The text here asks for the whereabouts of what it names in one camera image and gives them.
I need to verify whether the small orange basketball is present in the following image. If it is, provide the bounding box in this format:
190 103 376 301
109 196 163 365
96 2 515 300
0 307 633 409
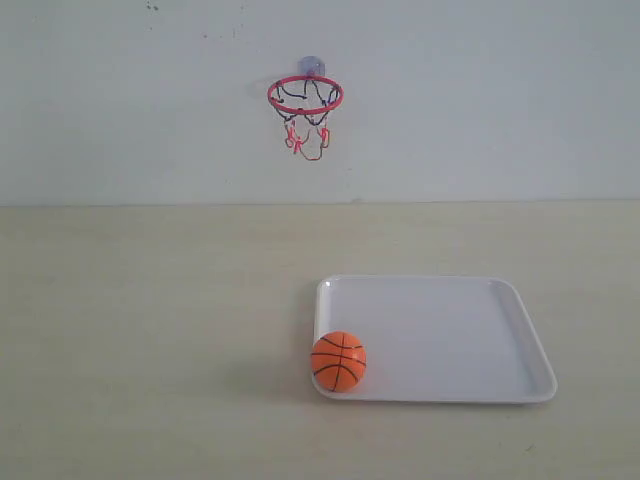
310 331 367 393

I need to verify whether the red mini basketball hoop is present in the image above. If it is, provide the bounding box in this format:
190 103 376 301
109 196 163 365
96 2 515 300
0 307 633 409
266 74 344 162

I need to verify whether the white plastic tray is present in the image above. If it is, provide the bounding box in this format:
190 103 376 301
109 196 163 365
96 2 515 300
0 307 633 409
313 275 557 404

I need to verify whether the clear suction cup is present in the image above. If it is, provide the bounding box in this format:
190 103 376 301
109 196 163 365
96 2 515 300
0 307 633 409
297 56 326 77

